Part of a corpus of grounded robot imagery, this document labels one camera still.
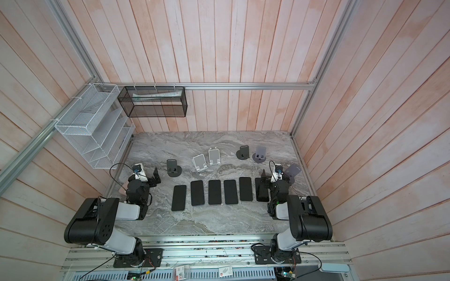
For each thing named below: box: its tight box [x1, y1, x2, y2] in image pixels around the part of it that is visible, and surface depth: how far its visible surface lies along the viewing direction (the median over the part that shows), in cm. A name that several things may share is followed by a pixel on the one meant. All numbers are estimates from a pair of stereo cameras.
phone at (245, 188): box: [239, 176, 254, 201], surface depth 97 cm
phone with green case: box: [223, 179, 239, 205], surface depth 95 cm
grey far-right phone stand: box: [251, 146, 267, 164], surface depth 106 cm
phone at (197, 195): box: [190, 180, 205, 206], surface depth 95 cm
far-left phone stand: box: [166, 159, 183, 178], surface depth 100 cm
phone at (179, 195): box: [171, 184, 187, 211], surface depth 93 cm
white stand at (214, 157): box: [208, 146, 221, 166], surface depth 106 cm
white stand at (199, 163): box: [191, 153, 209, 172], surface depth 102 cm
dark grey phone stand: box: [236, 145, 251, 160], surface depth 107 cm
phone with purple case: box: [208, 179, 222, 205], surface depth 95 cm
